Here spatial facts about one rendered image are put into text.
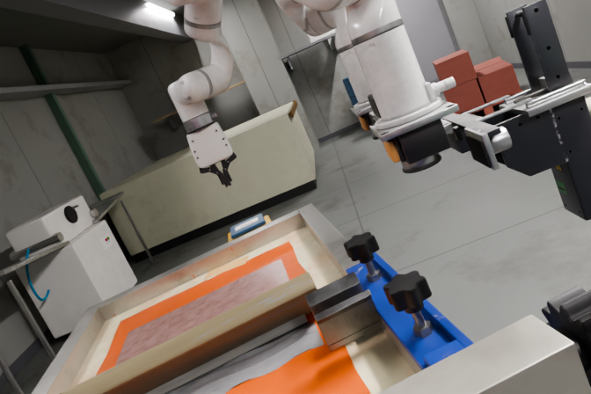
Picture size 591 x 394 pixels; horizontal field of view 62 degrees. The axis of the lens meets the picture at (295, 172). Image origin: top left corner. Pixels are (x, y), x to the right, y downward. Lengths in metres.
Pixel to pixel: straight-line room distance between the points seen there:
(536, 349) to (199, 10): 0.95
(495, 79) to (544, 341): 5.50
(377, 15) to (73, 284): 4.01
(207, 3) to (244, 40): 7.00
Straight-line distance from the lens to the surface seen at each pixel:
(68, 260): 4.52
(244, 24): 8.16
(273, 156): 5.63
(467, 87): 5.85
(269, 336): 0.74
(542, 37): 1.19
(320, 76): 8.76
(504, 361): 0.41
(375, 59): 0.87
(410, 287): 0.50
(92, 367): 1.03
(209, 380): 0.74
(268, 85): 8.09
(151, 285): 1.20
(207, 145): 1.31
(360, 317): 0.61
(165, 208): 6.00
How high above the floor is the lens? 1.29
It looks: 10 degrees down
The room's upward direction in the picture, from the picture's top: 24 degrees counter-clockwise
